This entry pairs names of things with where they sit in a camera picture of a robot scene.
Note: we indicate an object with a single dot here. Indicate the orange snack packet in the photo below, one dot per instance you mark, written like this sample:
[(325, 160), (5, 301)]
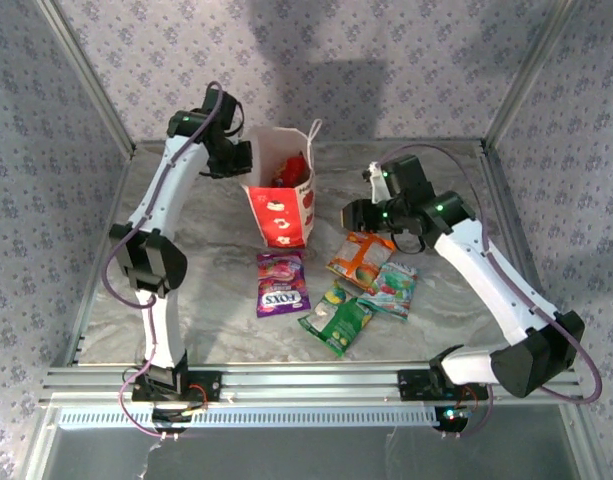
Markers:
[(358, 260)]

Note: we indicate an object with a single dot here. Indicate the red snack bag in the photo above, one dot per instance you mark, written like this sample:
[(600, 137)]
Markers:
[(291, 172)]

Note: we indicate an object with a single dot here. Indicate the red white paper bag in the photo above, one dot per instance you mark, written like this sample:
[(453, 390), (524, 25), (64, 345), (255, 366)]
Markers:
[(281, 220)]

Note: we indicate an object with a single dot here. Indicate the teal snack packet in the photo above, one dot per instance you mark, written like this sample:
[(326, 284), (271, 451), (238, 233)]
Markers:
[(391, 292)]

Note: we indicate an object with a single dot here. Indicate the purple candy bag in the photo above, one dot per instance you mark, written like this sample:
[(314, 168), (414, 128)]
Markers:
[(281, 285)]

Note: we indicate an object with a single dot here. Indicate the green snack packet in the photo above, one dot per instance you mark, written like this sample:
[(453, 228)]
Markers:
[(338, 322)]

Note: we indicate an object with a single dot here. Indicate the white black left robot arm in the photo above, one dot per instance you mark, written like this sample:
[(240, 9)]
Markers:
[(171, 190)]

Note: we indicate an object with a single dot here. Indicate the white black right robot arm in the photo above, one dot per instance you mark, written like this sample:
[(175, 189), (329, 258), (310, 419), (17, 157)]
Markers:
[(486, 280)]

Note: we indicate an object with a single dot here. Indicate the aluminium frame post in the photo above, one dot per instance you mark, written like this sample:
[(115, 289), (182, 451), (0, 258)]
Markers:
[(526, 70), (86, 75)]

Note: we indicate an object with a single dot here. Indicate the aluminium mounting rail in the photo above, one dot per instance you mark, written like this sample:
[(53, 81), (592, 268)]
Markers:
[(306, 382)]

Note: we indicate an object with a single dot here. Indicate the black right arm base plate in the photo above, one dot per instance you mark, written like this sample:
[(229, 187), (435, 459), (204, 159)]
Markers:
[(408, 385)]

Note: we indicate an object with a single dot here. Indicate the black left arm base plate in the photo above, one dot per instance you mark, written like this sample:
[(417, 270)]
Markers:
[(213, 385)]

